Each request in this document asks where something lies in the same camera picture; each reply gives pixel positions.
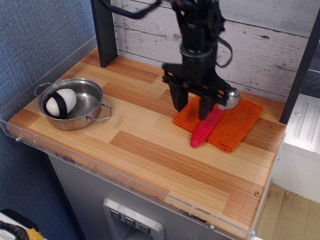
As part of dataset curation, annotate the yellow object at corner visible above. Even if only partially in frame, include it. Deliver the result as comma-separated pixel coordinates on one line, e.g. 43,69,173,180
25,228,46,240

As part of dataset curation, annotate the dark right frame post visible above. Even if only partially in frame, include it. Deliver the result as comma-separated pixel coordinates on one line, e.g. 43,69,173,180
279,10,320,124

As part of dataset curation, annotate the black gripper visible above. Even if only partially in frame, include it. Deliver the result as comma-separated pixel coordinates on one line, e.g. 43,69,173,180
162,52,231,120

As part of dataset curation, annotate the dark frame post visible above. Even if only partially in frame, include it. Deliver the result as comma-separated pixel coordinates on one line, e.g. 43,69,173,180
279,10,320,124
90,0,118,68

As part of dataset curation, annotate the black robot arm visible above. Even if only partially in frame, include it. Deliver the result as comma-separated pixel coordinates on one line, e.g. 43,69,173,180
162,0,231,120

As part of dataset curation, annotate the black braided cable sleeve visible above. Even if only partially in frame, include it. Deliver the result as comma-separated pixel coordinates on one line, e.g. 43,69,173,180
0,219,30,240

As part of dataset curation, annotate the clear acrylic table guard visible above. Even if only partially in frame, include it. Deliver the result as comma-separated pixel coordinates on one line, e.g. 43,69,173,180
0,33,288,240

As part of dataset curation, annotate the white plush sushi toy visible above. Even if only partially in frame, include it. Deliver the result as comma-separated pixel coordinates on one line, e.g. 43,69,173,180
45,88,77,119

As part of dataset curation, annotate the dark left frame post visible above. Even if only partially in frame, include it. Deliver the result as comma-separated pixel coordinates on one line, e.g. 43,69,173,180
90,0,118,68

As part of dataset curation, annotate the grey toy fridge cabinet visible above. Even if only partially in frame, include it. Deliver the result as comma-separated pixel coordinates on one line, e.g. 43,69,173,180
49,156,226,240

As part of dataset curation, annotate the orange knitted cloth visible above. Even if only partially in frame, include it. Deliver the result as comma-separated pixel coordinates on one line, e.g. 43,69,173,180
173,96,264,153

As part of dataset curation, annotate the silver dispenser button panel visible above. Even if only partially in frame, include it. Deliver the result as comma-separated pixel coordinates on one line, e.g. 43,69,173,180
103,197,165,240

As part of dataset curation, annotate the white toy sink unit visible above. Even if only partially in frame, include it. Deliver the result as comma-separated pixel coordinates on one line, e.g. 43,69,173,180
271,94,320,203

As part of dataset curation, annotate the stainless steel pot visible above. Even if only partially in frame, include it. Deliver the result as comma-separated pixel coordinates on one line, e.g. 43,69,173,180
33,78,112,130

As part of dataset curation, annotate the spoon with red handle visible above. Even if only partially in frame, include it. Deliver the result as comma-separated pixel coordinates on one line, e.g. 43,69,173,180
190,87,241,148

